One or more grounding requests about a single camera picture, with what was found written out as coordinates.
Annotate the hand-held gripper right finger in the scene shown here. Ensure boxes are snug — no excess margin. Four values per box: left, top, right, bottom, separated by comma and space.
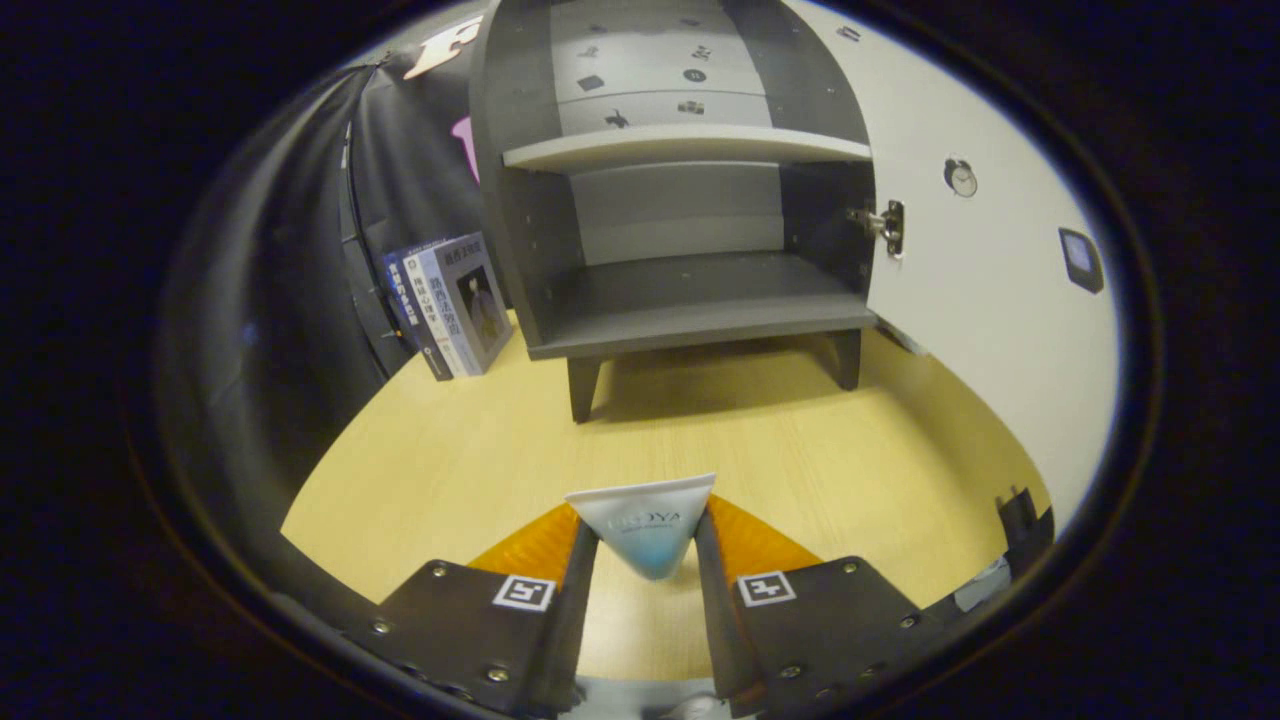
693, 493, 946, 719

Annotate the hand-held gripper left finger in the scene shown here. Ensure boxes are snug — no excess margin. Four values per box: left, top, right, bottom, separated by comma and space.
345, 500, 601, 719

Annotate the white blue tube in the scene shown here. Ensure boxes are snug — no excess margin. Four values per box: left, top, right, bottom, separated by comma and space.
565, 473, 718, 583

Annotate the black door handle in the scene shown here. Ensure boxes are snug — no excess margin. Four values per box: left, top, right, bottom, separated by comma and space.
998, 487, 1056, 581

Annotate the grey cabinet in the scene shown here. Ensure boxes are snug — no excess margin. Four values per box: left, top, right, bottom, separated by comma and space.
468, 0, 906, 424

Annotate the white blue book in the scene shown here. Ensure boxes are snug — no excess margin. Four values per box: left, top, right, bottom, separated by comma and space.
402, 243, 471, 379

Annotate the metal door hinge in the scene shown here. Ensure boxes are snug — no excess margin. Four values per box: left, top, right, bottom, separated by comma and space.
845, 200, 906, 259

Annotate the thin black pole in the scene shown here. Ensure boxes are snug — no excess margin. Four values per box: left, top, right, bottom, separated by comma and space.
340, 120, 406, 351

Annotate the black backdrop cloth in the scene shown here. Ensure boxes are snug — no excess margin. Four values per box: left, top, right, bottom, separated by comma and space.
165, 15, 521, 601

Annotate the white cabinet shelf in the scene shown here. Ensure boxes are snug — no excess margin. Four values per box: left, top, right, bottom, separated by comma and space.
502, 123, 874, 176

